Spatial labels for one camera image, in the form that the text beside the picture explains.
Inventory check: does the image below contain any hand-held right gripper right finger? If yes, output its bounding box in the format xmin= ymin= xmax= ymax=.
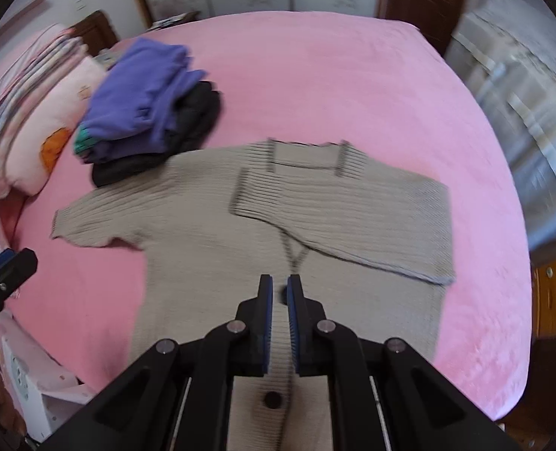
xmin=286 ymin=275 xmax=527 ymax=451

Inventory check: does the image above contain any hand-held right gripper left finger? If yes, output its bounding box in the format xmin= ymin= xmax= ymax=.
xmin=38 ymin=275 xmax=274 ymax=451

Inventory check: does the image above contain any beige knit sweater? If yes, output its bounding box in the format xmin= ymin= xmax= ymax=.
xmin=49 ymin=138 xmax=456 ymax=451

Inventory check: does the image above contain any white dotted cardboard box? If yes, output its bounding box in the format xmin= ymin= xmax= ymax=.
xmin=0 ymin=324 xmax=95 ymax=437

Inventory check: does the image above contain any folded green garment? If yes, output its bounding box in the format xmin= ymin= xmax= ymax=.
xmin=73 ymin=123 xmax=100 ymax=156

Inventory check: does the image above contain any pink and white pillow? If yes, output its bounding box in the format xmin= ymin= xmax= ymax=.
xmin=0 ymin=54 xmax=107 ymax=198

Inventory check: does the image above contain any striped quilt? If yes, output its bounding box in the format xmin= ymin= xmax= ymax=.
xmin=0 ymin=23 xmax=88 ymax=170

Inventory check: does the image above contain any folded purple garment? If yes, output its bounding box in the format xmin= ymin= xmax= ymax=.
xmin=74 ymin=38 xmax=208 ymax=163

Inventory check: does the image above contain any folded black garment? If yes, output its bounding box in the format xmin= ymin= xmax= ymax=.
xmin=91 ymin=81 xmax=222 ymax=188

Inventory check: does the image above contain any pink bed blanket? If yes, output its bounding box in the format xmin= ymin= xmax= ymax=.
xmin=0 ymin=12 xmax=535 ymax=421

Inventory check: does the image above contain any wooden headboard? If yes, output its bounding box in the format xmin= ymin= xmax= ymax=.
xmin=69 ymin=9 xmax=121 ymax=57

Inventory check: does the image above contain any cluttered bedside table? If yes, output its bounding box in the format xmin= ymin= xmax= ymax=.
xmin=149 ymin=9 xmax=201 ymax=29

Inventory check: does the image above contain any pale grey curtain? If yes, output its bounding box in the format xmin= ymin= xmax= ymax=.
xmin=444 ymin=0 xmax=556 ymax=264

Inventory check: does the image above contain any brown wooden door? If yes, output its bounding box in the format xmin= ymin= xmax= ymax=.
xmin=376 ymin=0 xmax=473 ymax=54

